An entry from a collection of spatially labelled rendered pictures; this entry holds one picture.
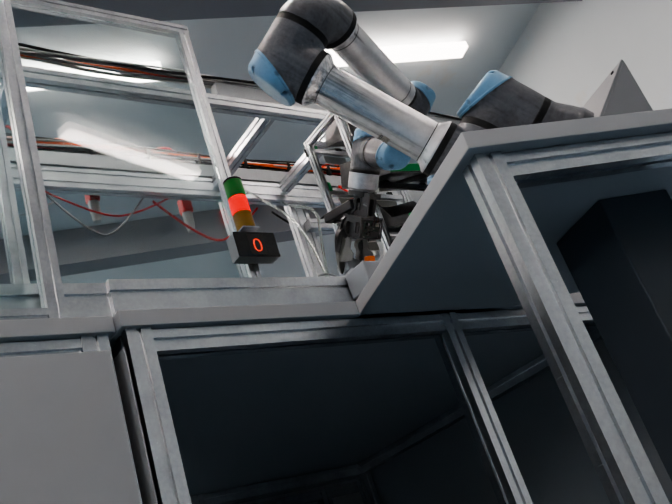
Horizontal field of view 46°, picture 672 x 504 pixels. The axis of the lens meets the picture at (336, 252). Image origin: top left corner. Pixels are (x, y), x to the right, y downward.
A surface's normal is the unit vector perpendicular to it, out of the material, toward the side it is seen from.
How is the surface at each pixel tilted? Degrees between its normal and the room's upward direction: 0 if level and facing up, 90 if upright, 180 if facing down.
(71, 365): 90
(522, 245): 90
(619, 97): 90
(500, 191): 90
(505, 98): 110
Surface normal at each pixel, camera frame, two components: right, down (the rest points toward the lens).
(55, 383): 0.53, -0.51
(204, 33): 0.30, 0.86
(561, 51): -0.92, 0.15
